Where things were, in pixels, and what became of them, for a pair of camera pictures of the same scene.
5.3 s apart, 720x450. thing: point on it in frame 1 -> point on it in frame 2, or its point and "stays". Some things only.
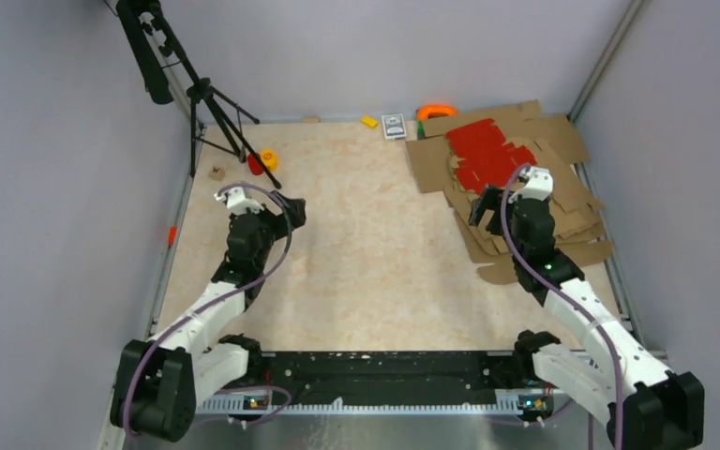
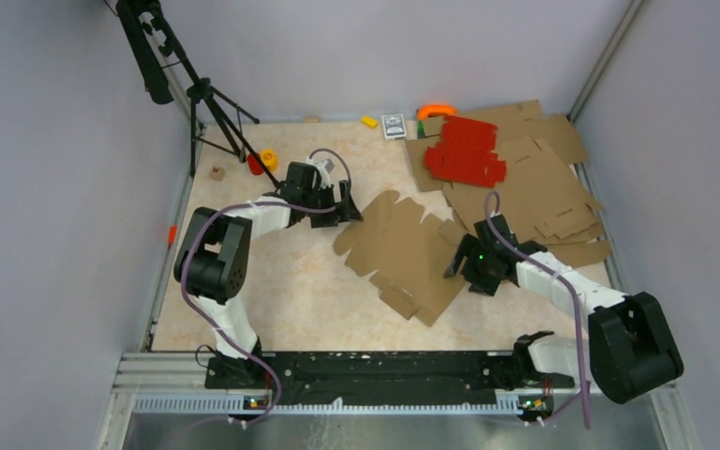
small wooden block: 217,172 stays
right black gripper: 489,200 -> 470,247
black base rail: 395,376 stays
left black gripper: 296,206 -> 349,212
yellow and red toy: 268,156 stays
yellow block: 371,122 stays
